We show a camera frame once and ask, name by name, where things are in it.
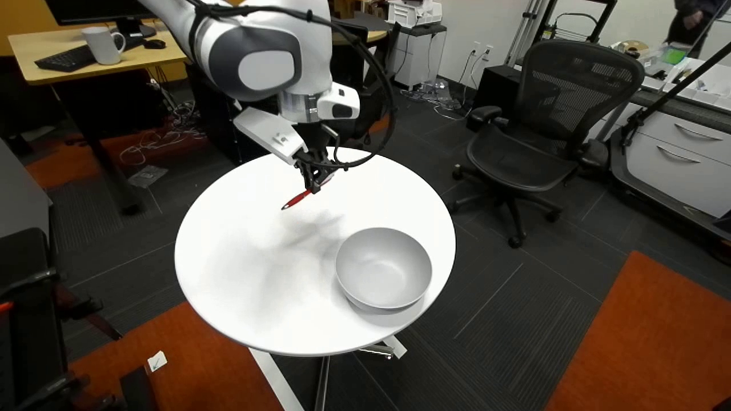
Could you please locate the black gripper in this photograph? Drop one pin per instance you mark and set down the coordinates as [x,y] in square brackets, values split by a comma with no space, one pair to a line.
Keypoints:
[314,158]

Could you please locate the red pen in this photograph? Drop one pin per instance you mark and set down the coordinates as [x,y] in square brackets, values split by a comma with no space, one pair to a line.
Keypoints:
[298,200]

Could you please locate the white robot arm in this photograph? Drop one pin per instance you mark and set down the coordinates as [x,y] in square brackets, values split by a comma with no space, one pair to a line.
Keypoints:
[272,55]

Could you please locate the white bowl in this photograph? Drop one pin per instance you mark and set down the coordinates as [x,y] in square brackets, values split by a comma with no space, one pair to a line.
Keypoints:
[381,269]

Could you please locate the round white table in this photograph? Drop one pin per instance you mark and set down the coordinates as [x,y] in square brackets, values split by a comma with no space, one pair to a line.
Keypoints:
[265,278]

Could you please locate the wooden desk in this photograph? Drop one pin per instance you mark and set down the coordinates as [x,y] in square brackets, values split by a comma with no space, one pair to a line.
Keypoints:
[100,100]

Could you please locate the white mug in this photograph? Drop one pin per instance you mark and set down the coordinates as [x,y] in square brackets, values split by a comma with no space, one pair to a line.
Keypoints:
[105,47]

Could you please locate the black mesh office chair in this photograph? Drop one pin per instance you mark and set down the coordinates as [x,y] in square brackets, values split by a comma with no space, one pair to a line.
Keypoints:
[564,89]

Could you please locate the black keyboard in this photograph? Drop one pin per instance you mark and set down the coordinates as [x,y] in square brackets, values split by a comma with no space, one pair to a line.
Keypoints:
[68,61]

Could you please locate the white drawer cabinet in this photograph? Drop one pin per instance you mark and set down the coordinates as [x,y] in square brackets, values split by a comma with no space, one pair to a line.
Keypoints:
[684,161]

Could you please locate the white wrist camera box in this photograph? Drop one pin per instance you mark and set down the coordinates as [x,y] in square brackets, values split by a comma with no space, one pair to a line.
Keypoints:
[272,133]

